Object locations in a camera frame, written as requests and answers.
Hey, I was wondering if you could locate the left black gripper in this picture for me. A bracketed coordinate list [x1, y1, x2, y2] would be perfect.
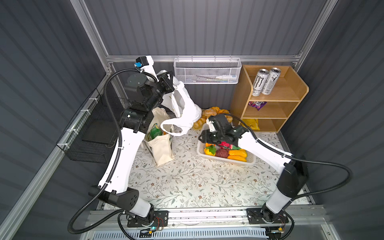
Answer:
[144, 69, 173, 115]

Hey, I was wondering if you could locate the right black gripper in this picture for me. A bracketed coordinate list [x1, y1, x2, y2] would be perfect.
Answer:
[197, 129, 224, 144]

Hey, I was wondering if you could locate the white plastic grocery bag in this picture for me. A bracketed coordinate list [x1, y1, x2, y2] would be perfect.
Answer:
[153, 77, 202, 137]

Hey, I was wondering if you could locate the white plastic produce basket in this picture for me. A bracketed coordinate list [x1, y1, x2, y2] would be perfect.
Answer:
[197, 140, 256, 166]

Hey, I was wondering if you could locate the green snack bag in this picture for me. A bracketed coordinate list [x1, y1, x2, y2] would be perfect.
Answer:
[149, 123, 164, 141]

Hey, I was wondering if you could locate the beige canvas tote bag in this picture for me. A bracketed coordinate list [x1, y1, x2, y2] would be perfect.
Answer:
[145, 107, 175, 167]

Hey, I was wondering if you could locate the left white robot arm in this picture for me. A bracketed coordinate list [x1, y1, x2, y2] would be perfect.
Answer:
[89, 71, 175, 218]

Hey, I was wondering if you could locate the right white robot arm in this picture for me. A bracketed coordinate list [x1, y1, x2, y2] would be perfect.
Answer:
[199, 114, 308, 223]

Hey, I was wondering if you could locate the pink toy dragon fruit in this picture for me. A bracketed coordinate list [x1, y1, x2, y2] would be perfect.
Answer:
[218, 142, 241, 150]

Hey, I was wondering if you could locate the dark red toy fruit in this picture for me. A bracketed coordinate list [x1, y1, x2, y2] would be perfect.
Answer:
[216, 149, 229, 159]

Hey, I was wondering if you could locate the tray of bread rolls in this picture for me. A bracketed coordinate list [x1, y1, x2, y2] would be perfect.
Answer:
[191, 106, 233, 130]

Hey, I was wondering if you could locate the yellow toy banana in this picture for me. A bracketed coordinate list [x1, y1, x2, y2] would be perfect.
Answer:
[229, 150, 248, 159]

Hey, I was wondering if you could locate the yellow snack bag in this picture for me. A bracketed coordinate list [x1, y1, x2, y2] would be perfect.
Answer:
[241, 119, 260, 131]

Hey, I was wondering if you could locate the purple snack packet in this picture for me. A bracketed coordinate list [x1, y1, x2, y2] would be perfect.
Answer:
[248, 102, 267, 111]

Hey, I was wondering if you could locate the wooden shelf unit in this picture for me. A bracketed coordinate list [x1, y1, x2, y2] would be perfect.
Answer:
[229, 65, 309, 133]

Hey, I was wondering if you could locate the toothpaste tube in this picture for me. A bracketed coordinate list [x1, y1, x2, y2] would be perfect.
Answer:
[215, 75, 238, 82]

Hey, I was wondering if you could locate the white Monster can left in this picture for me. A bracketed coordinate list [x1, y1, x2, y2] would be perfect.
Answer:
[252, 69, 269, 97]

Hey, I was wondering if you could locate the white monster can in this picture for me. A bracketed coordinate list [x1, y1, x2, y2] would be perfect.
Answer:
[262, 68, 281, 95]
[252, 69, 269, 97]

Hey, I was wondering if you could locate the white Monster can right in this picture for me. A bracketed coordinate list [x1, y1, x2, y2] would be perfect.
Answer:
[262, 68, 281, 95]

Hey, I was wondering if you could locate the white wire wall basket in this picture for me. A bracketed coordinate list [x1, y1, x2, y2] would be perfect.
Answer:
[174, 57, 242, 85]

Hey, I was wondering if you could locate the black wire wall basket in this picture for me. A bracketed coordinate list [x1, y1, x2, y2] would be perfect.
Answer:
[57, 90, 118, 164]

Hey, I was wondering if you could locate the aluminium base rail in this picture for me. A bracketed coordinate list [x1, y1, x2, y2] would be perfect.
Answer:
[86, 206, 328, 232]

